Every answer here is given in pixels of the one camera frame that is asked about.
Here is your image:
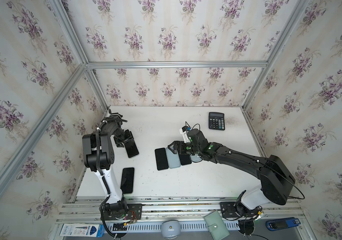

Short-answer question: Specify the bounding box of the light blue phone case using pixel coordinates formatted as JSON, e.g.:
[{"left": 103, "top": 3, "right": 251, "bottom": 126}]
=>
[{"left": 166, "top": 148, "right": 181, "bottom": 169}]

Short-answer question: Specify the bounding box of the black phone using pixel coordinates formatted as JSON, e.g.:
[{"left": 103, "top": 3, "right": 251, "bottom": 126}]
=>
[
  {"left": 120, "top": 168, "right": 135, "bottom": 194},
  {"left": 124, "top": 139, "right": 139, "bottom": 158}
]

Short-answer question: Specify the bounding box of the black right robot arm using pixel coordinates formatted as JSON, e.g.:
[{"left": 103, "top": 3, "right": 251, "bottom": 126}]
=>
[{"left": 166, "top": 128, "right": 305, "bottom": 213}]

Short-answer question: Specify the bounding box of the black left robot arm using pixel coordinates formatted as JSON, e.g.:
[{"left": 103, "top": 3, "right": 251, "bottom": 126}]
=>
[{"left": 82, "top": 112, "right": 137, "bottom": 221}]

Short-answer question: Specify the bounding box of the black desk calculator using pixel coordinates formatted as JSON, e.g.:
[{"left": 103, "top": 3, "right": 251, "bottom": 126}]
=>
[{"left": 209, "top": 112, "right": 226, "bottom": 131}]

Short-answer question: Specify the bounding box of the green wallet pouch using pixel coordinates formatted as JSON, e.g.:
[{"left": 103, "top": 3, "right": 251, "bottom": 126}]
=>
[{"left": 204, "top": 211, "right": 230, "bottom": 240}]

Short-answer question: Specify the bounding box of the grey round device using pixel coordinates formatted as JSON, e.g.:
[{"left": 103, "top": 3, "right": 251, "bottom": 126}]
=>
[{"left": 161, "top": 220, "right": 181, "bottom": 240}]

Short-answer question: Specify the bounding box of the black round puck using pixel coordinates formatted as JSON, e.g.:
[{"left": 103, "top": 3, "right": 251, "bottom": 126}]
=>
[{"left": 238, "top": 220, "right": 255, "bottom": 237}]

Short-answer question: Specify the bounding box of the blue white box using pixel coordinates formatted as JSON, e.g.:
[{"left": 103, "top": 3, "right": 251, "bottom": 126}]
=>
[{"left": 59, "top": 224, "right": 105, "bottom": 238}]

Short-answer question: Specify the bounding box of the blue handheld device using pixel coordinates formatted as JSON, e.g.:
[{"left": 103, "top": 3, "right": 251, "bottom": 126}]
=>
[{"left": 266, "top": 217, "right": 301, "bottom": 232}]

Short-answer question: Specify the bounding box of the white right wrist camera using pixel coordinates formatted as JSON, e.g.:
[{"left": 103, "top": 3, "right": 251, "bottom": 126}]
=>
[{"left": 180, "top": 126, "right": 191, "bottom": 143}]

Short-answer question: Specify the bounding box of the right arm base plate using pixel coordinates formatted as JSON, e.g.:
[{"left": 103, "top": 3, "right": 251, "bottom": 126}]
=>
[{"left": 220, "top": 202, "right": 263, "bottom": 219}]

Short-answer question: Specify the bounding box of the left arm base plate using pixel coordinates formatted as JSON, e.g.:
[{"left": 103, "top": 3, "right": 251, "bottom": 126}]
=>
[{"left": 102, "top": 204, "right": 143, "bottom": 221}]

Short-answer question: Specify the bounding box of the white perforated cable tray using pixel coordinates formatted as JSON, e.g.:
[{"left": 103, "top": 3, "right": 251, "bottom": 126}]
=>
[{"left": 112, "top": 220, "right": 241, "bottom": 234}]

